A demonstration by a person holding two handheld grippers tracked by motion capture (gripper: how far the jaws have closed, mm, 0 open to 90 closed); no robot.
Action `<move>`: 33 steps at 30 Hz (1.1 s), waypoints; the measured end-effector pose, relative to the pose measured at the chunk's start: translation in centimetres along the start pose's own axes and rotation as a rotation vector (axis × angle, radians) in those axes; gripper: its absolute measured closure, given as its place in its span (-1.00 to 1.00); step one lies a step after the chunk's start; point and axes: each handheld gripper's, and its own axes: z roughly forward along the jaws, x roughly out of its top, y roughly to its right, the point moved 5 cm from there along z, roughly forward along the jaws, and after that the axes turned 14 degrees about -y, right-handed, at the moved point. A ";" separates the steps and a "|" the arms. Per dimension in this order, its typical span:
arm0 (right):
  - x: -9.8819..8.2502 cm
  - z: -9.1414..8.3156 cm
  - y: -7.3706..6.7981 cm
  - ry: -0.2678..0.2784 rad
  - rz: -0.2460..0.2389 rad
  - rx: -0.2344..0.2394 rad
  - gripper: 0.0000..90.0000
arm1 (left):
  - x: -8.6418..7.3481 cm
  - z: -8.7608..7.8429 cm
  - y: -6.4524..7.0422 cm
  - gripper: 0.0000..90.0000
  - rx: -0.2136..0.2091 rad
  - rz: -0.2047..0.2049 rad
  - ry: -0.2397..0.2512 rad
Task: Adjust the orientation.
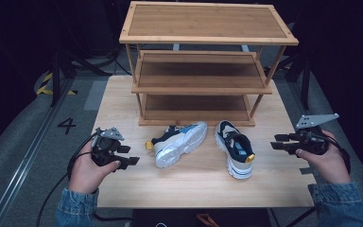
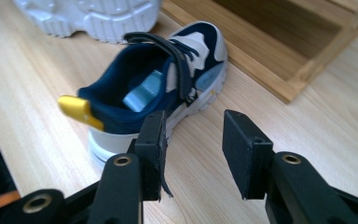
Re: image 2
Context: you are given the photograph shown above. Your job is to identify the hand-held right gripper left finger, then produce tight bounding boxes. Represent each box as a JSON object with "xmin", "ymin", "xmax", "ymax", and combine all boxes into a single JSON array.
[{"xmin": 134, "ymin": 110, "xmax": 173, "ymax": 202}]

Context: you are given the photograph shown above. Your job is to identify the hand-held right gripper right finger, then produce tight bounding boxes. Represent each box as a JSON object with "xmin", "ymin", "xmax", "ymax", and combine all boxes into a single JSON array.
[{"xmin": 222, "ymin": 108, "xmax": 274, "ymax": 200}]

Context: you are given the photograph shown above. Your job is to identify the navy and white sneaker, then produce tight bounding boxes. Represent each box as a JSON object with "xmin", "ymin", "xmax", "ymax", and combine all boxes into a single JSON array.
[
  {"xmin": 57, "ymin": 21, "xmax": 229, "ymax": 164},
  {"xmin": 12, "ymin": 0, "xmax": 162, "ymax": 44}
]

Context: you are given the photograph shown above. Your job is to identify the wooden shoe rack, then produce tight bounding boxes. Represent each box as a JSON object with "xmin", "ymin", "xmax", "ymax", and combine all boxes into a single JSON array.
[{"xmin": 161, "ymin": 0, "xmax": 358, "ymax": 105}]

